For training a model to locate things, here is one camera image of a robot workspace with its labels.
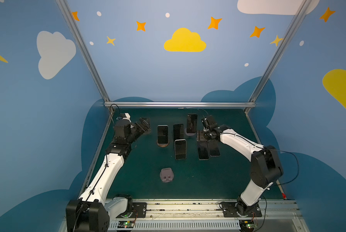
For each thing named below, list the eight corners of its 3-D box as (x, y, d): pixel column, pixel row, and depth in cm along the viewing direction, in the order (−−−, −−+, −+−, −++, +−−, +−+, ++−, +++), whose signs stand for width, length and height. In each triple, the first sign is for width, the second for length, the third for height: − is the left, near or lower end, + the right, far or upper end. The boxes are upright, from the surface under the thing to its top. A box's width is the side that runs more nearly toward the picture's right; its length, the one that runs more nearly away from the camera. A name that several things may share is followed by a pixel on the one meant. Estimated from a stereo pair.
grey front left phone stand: (160, 182, 85) (159, 177, 78) (161, 173, 89) (160, 167, 82) (173, 182, 85) (173, 177, 78) (173, 173, 89) (173, 167, 82)
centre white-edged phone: (174, 159, 93) (175, 149, 83) (174, 146, 100) (174, 135, 90) (185, 159, 93) (187, 149, 84) (184, 146, 100) (186, 135, 90)
